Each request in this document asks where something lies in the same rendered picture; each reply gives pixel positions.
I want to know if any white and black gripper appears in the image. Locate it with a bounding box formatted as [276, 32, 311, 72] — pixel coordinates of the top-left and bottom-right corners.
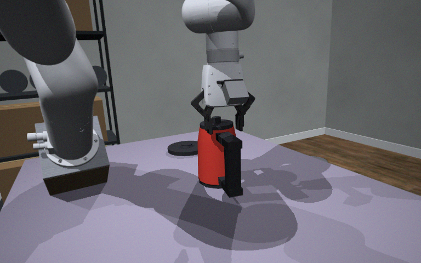
[191, 62, 255, 135]

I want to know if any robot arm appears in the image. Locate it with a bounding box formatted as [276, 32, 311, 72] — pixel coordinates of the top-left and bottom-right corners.
[0, 0, 255, 168]

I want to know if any dark grey round disk with center stud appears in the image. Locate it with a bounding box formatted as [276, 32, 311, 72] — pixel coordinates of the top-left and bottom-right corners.
[168, 141, 198, 156]

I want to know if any red kettle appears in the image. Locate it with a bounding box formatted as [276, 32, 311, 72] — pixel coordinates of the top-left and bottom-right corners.
[197, 116, 243, 198]

